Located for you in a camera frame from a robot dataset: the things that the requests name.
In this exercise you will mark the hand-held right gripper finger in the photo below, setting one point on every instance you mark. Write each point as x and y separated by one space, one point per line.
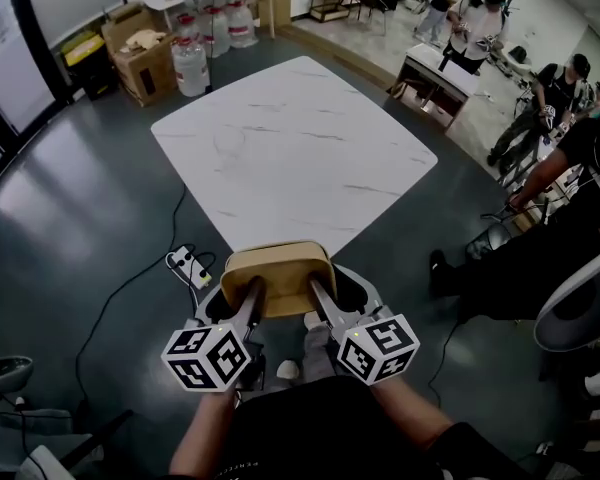
324 303

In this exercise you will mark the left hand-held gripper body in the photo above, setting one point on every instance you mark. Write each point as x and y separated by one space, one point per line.
200 358

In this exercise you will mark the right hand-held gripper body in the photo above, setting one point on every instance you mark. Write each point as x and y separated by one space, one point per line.
380 348

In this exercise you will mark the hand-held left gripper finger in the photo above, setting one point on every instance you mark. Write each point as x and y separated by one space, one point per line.
252 298

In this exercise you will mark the tan wooden container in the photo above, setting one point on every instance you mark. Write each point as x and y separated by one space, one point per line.
285 278

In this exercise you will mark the person's right forearm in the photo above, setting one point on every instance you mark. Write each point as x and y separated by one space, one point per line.
407 410

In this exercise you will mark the person's left forearm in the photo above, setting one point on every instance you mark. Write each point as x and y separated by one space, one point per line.
205 428

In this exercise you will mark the person's white shoe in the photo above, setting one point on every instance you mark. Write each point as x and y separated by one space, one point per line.
311 320
288 369

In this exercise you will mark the person's grey trouser leg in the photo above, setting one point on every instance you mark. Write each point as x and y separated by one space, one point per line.
317 355

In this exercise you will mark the white power strip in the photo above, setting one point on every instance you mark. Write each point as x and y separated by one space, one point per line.
190 268

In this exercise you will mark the person's black shirt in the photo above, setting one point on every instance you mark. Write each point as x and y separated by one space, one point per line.
320 428

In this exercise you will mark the white marble table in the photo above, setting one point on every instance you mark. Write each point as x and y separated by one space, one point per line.
300 138

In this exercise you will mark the grey shell chair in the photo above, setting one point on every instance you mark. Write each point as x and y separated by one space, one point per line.
575 308
5 370

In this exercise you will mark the clear water jug red label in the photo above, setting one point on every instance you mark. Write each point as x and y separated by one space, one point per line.
241 23
216 30
190 68
187 28

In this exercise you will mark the small white desk wooden legs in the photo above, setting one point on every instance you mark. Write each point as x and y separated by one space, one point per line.
442 75

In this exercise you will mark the open cardboard box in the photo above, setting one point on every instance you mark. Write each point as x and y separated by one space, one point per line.
140 63

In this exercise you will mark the black bin with yellow top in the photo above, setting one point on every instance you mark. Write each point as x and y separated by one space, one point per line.
92 70

